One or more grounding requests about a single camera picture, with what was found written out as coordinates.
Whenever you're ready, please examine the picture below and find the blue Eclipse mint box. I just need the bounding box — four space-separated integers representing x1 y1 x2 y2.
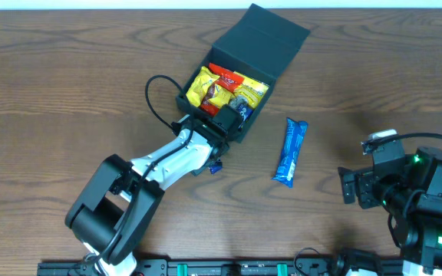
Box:
237 103 253 122

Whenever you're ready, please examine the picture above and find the yellow Hacks candy bag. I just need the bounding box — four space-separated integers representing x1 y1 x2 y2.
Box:
234 71 269 110

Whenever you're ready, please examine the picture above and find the red candy bag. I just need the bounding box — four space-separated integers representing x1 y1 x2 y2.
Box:
200 63 243 117

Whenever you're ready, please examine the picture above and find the yellow snack packet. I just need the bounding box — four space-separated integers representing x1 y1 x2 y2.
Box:
207 84 235 109
186 66 219 107

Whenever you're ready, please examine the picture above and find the dark green box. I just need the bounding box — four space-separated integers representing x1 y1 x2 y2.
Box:
176 4 311 143

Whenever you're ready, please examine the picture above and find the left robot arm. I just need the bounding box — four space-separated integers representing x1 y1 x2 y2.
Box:
64 105 242 275

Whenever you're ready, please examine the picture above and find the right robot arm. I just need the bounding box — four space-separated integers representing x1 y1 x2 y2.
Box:
338 135 442 275

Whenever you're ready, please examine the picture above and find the dark blue snack bar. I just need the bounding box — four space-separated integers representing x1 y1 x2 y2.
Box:
209 160 223 175

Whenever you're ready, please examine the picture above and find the blue snack bar wrapper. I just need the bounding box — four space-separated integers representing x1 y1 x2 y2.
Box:
272 117 308 189

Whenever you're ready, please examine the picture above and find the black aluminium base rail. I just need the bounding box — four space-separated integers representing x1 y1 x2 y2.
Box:
36 248 404 276

